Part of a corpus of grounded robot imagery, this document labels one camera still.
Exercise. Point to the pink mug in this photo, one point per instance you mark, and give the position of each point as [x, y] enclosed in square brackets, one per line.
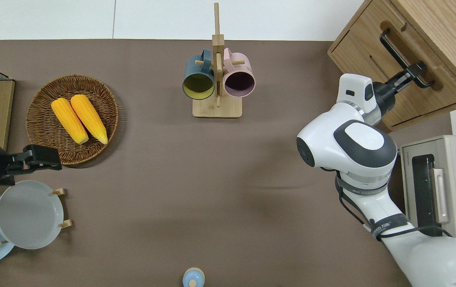
[240, 67]

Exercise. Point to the wooden plate rack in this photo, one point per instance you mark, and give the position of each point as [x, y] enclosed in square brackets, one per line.
[61, 191]

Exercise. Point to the teal mug yellow inside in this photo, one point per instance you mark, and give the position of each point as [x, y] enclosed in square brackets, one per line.
[196, 67]

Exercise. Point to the wooden mug tree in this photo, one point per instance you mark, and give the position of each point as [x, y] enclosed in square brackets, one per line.
[217, 109]

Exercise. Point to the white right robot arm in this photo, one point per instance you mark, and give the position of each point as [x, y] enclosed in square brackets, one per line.
[331, 139]

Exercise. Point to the round wicker basket tray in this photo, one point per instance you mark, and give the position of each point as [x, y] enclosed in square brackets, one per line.
[44, 99]

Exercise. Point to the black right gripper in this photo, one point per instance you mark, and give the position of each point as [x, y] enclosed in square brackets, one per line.
[384, 97]

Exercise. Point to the grey plate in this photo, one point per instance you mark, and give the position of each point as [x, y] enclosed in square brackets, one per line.
[28, 215]

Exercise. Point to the wooden drawer cabinet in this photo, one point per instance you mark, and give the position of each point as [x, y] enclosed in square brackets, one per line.
[451, 32]

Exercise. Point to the yellow corn cob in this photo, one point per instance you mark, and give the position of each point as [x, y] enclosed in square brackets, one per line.
[69, 120]
[89, 118]

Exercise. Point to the brown table mat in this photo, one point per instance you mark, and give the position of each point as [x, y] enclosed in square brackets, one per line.
[212, 179]

